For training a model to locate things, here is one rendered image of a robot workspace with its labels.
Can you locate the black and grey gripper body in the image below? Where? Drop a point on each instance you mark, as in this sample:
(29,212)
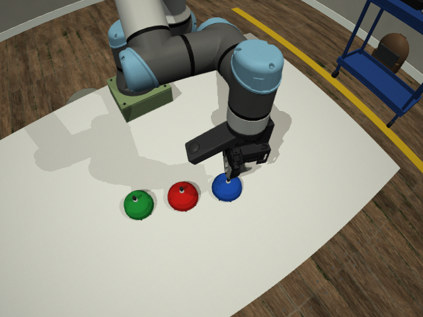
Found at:
(250,150)

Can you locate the red dome bell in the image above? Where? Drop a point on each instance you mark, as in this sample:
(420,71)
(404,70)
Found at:
(182,196)

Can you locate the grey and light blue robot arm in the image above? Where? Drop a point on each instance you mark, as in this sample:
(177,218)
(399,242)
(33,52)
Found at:
(153,44)

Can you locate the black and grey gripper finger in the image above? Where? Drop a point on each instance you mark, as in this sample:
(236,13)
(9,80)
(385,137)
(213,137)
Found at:
(236,169)
(225,161)

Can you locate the blue bell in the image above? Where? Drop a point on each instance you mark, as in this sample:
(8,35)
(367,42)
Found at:
(225,189)

